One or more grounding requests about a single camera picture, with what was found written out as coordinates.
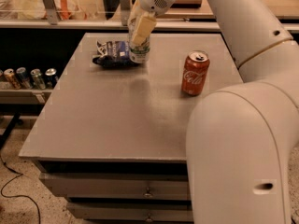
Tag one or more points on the blue can on shelf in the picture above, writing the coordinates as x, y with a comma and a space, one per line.
24, 77

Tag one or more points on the lower grey drawer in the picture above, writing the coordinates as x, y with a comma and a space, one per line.
148, 212

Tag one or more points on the blue chip bag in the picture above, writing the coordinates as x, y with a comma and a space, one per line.
113, 54

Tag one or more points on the upper grey drawer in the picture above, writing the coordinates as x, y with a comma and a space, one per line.
79, 186

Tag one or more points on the left metal bracket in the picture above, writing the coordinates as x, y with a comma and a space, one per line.
51, 12

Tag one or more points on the green can on shelf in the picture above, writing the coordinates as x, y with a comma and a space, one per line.
38, 79

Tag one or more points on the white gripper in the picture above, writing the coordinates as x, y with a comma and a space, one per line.
154, 0

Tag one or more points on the orange white plastic bag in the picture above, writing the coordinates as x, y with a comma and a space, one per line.
69, 10

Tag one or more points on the metal bracket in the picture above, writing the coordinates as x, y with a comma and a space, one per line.
125, 11
51, 12

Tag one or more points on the dark can on shelf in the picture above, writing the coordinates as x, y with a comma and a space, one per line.
51, 75

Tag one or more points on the orange can on shelf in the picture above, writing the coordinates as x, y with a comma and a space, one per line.
12, 79

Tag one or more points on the red Coca-Cola can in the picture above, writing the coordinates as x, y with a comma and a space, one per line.
194, 72

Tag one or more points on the grey drawer cabinet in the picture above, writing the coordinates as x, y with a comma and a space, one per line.
124, 121

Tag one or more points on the grey drawer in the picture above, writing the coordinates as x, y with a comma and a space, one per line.
79, 186
148, 212

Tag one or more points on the middle metal bracket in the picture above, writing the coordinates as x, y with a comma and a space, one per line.
125, 11

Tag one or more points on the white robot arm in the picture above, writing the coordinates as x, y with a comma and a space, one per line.
239, 139

